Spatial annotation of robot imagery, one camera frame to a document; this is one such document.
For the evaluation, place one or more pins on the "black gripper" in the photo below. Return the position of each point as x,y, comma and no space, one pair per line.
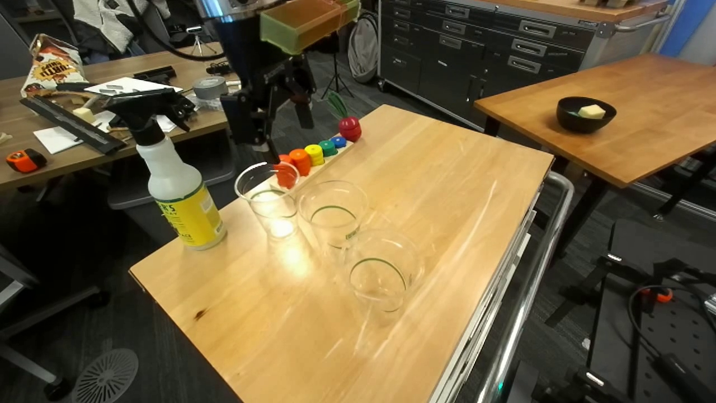
281,79

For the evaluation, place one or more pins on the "clear plastic cup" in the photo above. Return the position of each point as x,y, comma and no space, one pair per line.
379,286
279,223
332,223

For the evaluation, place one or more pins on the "orange green box on arm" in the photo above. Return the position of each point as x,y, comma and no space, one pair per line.
302,20

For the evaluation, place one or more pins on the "orange toy cylinder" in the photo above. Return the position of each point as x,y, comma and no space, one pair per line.
300,159

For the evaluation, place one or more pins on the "yellow toy cylinder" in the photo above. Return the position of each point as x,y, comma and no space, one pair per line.
313,152

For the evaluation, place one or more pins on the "green toy cylinder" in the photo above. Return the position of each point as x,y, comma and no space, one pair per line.
330,145

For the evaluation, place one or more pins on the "wooden toy base strip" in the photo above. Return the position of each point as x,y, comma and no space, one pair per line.
317,169

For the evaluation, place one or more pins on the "blue toy cylinder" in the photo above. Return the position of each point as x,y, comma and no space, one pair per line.
340,139

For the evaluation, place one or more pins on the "red apple toy green stem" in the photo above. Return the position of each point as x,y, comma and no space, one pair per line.
350,128

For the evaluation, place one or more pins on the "grey tape roll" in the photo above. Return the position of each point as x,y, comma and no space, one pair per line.
208,90

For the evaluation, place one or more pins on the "white yellow spray bottle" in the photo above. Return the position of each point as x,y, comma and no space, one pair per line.
181,201

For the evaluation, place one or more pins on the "flat black device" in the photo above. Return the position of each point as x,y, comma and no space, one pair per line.
155,75

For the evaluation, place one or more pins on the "white printed paper sheet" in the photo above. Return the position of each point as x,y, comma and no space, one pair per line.
125,85

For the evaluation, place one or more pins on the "long wooden office desk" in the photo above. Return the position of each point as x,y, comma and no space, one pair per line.
112,141

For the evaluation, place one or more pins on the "white jacket on chair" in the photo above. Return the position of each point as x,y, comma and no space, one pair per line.
112,22

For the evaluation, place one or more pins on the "long black bar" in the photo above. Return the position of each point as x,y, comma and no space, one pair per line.
70,125

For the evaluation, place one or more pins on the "grey drawer tool cabinet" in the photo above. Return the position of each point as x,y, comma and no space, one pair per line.
483,45

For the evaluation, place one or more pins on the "small white paper sheet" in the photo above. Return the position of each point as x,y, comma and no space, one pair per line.
57,139

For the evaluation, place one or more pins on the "orange white chip bag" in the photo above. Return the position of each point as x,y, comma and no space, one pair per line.
49,64

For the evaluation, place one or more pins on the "orange tape measure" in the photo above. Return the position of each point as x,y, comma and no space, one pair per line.
25,159

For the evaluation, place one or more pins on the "black bowl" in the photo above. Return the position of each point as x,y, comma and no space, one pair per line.
586,114

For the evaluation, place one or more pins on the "pale yellow block in bowl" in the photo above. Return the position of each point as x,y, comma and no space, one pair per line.
592,109

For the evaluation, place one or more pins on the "square wooden side table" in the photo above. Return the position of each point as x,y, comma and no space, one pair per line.
628,113

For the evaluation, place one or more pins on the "orange clamp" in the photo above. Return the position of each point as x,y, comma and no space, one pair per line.
659,295

